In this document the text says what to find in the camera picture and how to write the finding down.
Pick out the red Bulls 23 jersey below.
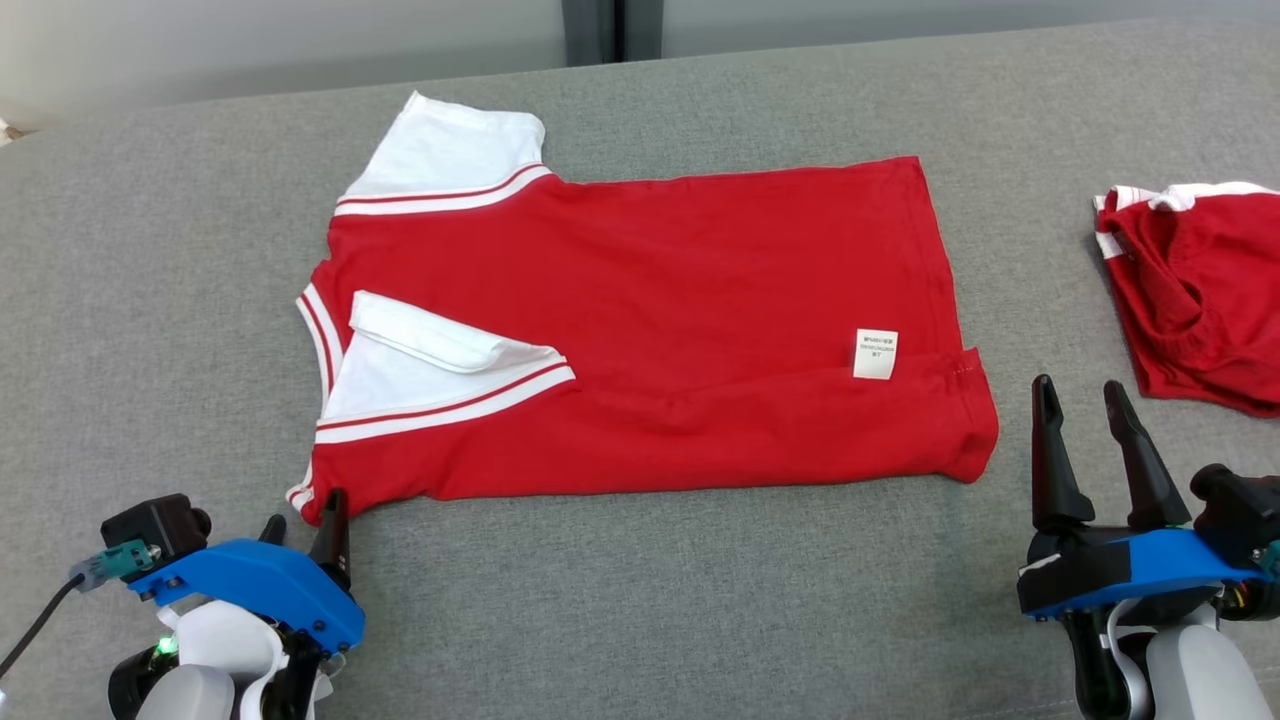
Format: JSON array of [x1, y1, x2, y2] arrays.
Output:
[[285, 90, 1001, 528]]

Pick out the grey metal partition post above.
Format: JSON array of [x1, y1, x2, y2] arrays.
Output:
[[560, 0, 618, 68], [620, 0, 665, 61]]

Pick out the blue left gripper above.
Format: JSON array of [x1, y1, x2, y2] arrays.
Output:
[[127, 487, 367, 658]]

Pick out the left camera cable green plug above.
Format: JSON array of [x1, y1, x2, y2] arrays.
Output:
[[0, 540, 161, 681]]

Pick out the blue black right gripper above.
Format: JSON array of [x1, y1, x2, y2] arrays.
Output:
[[1017, 374, 1269, 623]]

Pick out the red and white shorts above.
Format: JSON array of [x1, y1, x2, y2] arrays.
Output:
[[1092, 181, 1280, 419]]

